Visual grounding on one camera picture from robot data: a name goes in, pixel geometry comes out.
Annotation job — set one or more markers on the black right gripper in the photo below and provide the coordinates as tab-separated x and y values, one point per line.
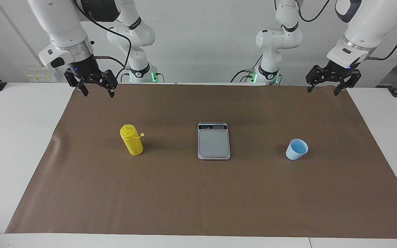
84	69

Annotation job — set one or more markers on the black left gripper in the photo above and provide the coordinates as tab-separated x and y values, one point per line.
338	71

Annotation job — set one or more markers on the yellow squeeze bottle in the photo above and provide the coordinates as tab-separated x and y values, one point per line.
133	143

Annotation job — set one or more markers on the light blue plastic cup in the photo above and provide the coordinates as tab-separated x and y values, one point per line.
295	152

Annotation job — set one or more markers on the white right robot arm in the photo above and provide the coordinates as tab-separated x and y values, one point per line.
64	24

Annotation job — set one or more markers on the silver digital kitchen scale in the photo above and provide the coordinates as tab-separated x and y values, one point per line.
214	143

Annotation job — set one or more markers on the brown paper table mat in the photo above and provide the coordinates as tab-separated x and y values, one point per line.
198	193

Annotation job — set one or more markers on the white wall socket strip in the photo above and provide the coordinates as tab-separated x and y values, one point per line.
40	77

